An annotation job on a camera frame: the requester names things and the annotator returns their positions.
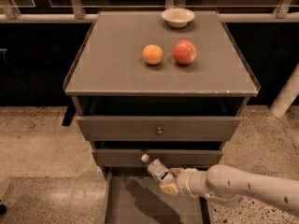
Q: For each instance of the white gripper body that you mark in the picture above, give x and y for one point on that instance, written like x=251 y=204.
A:
x=182 y=180

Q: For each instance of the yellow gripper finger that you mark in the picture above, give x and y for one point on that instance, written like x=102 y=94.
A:
x=176 y=171
x=170 y=188

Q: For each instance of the clear plastic bottle white cap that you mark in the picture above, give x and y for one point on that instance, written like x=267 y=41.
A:
x=158 y=170

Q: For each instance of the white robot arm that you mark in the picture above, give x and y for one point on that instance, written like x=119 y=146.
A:
x=227 y=186

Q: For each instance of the grey bottom drawer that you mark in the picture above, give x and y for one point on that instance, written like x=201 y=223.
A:
x=134 y=197

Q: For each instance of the grey drawer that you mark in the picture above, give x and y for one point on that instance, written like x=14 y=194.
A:
x=170 y=157
x=143 y=128
x=134 y=197

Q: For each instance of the brass top drawer knob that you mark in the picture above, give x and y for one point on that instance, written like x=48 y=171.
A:
x=159 y=131

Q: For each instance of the grey middle drawer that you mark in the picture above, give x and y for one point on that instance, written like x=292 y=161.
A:
x=170 y=157

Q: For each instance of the grey drawer cabinet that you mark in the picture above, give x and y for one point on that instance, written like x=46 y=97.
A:
x=110 y=77

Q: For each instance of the grey top drawer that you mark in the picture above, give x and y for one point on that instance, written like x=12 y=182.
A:
x=143 y=128

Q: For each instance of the orange fruit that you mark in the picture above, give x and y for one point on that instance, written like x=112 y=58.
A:
x=152 y=54

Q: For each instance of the red apple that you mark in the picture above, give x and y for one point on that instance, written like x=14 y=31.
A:
x=184 y=52

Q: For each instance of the white pillar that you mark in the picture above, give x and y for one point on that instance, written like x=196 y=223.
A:
x=287 y=95

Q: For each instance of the white ceramic bowl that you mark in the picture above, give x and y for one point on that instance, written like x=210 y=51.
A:
x=178 y=17

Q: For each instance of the black object at floor edge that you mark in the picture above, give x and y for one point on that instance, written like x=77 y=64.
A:
x=3 y=209

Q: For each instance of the metal window railing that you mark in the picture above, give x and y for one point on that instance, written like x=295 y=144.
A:
x=88 y=10

